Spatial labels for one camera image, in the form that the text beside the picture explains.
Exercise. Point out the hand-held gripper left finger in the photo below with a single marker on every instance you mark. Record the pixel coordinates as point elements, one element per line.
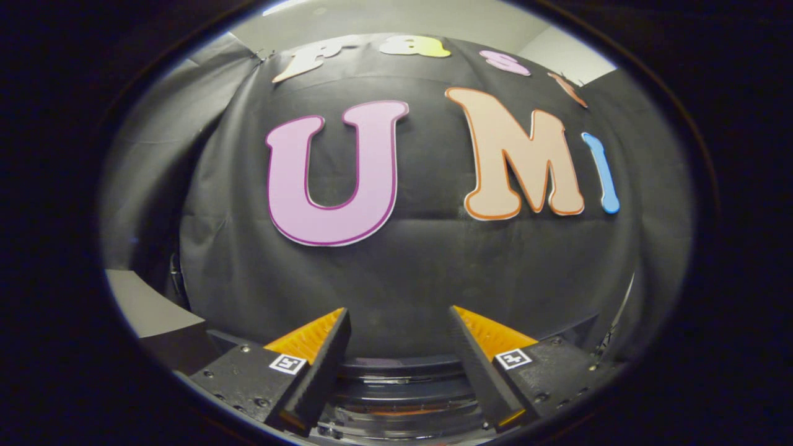
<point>319,371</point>

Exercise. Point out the dark washing machine lid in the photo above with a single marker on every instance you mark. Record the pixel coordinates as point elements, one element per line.
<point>403,360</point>

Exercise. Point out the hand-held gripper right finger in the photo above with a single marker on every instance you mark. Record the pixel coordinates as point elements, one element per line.
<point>477,365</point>

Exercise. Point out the black backdrop cloth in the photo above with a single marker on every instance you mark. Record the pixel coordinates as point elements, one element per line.
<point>421,272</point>

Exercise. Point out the grey washing machine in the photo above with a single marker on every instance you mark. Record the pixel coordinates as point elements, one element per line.
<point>403,390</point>

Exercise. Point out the white cabinet with grey top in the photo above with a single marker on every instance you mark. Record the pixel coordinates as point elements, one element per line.
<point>145,303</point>

